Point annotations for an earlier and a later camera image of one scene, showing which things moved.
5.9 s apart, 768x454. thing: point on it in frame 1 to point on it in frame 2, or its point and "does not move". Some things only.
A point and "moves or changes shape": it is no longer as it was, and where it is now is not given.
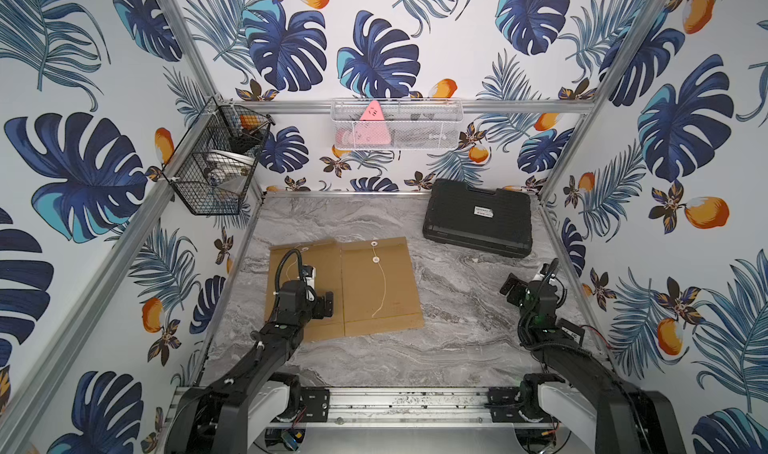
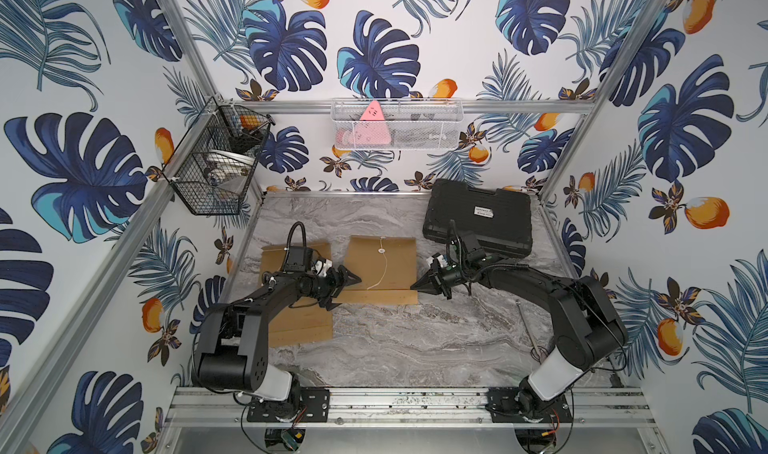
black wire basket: (211, 172) does not move
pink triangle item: (371, 129) does not move
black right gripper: (519, 288) to (428, 283)
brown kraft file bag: (379, 287) moves or changes shape
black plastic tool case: (493, 221) does not move
